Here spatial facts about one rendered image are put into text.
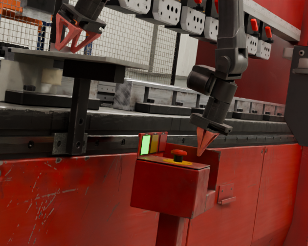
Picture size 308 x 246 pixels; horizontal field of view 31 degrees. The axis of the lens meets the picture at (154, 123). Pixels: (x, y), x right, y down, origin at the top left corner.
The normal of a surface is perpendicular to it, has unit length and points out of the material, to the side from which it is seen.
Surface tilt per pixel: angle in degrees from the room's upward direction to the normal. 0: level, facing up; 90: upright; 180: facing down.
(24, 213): 90
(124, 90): 90
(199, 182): 90
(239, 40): 84
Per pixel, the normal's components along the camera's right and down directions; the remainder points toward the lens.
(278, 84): -0.49, -0.02
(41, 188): 0.87, 0.14
